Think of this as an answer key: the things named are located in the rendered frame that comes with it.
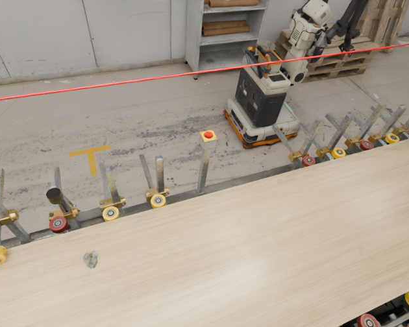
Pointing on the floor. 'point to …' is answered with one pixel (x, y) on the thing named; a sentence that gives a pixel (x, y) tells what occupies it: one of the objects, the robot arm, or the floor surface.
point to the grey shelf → (217, 51)
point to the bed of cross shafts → (396, 318)
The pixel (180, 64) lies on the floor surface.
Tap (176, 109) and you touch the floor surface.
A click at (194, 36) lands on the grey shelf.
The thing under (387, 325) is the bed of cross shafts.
